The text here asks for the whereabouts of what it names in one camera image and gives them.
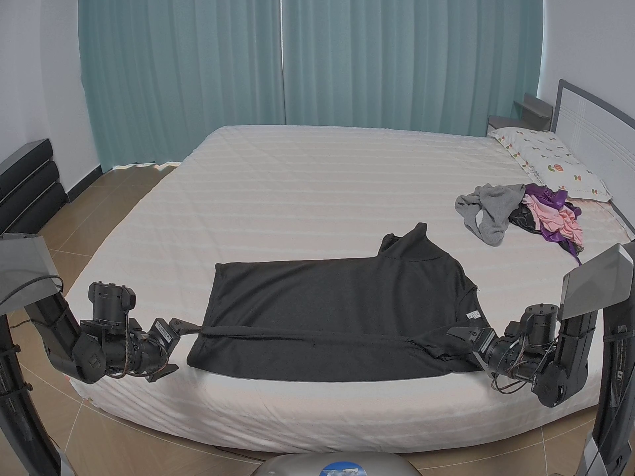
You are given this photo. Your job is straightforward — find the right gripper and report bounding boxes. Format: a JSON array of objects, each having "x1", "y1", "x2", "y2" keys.
[{"x1": 474, "y1": 328, "x2": 514, "y2": 373}]

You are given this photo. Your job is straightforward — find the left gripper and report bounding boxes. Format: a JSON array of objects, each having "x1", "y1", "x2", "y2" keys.
[{"x1": 130, "y1": 318, "x2": 204, "y2": 383}]

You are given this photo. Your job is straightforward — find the black long-sleeved top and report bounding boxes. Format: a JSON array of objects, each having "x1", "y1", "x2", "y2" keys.
[{"x1": 186, "y1": 222, "x2": 497, "y2": 381}]

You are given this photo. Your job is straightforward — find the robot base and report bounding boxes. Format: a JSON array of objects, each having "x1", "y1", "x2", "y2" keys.
[{"x1": 248, "y1": 452, "x2": 417, "y2": 476}]

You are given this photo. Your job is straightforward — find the pile of clothes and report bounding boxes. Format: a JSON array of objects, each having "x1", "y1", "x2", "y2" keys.
[{"x1": 508, "y1": 182, "x2": 587, "y2": 266}]

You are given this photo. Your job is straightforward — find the bed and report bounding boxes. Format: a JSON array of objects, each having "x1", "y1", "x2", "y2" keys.
[{"x1": 62, "y1": 78, "x2": 635, "y2": 455}]

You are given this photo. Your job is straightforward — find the grey garment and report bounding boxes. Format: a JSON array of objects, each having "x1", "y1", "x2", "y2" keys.
[{"x1": 455, "y1": 183, "x2": 527, "y2": 247}]

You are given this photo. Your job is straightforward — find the white printed pillow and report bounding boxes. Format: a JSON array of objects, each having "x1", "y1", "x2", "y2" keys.
[{"x1": 488, "y1": 127, "x2": 614, "y2": 203}]

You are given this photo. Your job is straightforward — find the black chest of drawers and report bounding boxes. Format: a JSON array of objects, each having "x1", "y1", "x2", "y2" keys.
[{"x1": 0, "y1": 138, "x2": 70, "y2": 237}]

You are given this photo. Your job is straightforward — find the grey bedside table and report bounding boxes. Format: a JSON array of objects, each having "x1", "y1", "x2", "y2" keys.
[{"x1": 487, "y1": 93, "x2": 554, "y2": 133}]

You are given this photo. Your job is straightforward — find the blue-green curtain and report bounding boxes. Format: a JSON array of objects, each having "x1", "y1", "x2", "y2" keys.
[
  {"x1": 280, "y1": 0, "x2": 546, "y2": 138},
  {"x1": 79, "y1": 0, "x2": 287, "y2": 172}
]

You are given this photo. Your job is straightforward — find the black cable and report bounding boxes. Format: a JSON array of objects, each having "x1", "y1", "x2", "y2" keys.
[
  {"x1": 0, "y1": 275, "x2": 66, "y2": 312},
  {"x1": 475, "y1": 352, "x2": 539, "y2": 395}
]

